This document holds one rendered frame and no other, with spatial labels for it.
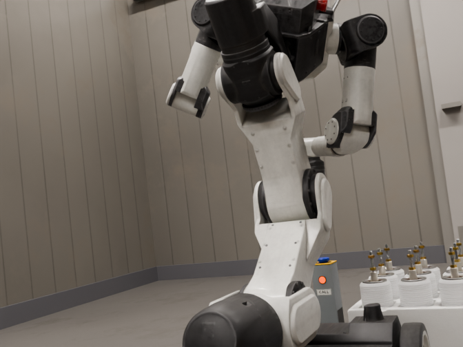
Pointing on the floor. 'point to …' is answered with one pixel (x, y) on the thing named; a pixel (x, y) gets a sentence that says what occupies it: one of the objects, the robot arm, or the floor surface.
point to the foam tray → (450, 318)
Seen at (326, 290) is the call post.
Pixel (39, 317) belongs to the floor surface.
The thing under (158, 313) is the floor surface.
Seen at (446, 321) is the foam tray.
